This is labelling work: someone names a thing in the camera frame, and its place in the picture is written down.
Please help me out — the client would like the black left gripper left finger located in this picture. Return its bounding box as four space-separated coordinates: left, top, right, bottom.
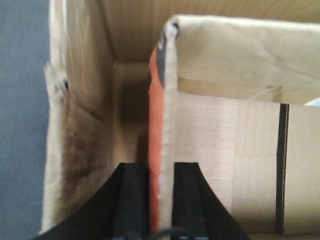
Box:
37 163 150 240

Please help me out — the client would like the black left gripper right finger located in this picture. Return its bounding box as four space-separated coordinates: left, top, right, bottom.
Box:
172 162 249 240

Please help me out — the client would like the red printed cardboard box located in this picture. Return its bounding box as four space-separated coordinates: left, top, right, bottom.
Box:
148 15 320 240

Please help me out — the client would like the large brown cardboard box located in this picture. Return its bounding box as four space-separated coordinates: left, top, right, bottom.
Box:
40 0 320 240

